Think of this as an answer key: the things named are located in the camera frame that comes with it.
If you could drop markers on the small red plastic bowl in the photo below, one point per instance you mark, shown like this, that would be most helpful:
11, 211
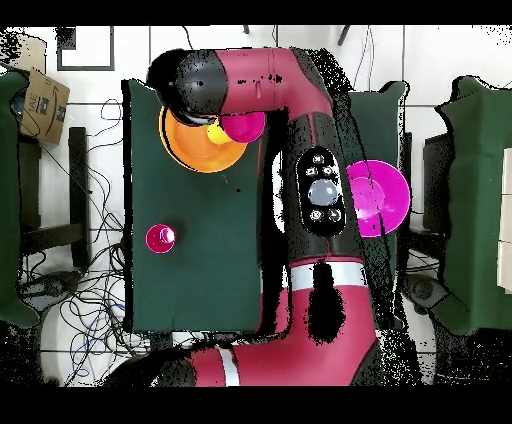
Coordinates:
244, 126

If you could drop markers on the yellow plastic cup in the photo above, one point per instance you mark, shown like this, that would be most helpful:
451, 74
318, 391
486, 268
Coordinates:
216, 134

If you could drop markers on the large orange plastic bowl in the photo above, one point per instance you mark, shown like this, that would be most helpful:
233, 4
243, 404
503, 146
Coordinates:
192, 152

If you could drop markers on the large pink plastic bowl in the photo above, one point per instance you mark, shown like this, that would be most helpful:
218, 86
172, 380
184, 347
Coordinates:
384, 200

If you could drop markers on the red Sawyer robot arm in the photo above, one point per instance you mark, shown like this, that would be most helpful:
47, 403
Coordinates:
304, 320

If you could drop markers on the black computer tower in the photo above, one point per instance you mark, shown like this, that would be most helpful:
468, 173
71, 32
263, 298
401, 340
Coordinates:
438, 180

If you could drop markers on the dark green tablecloth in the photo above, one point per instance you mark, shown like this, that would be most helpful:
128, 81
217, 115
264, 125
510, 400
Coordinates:
192, 240

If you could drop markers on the red plastic cup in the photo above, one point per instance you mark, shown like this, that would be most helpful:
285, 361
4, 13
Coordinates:
156, 242

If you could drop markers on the green cloth covered side table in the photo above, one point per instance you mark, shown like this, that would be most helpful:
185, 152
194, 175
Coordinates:
480, 200
8, 200

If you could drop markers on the printed cardboard box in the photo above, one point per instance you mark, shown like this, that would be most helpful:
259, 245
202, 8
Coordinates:
44, 108

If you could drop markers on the plain cardboard box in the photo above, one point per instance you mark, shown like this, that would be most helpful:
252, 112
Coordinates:
24, 52

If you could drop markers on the dark wooden stool frame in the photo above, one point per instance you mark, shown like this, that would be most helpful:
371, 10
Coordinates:
407, 148
78, 180

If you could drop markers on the black square frame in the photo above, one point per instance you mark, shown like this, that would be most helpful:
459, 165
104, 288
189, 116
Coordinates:
58, 60

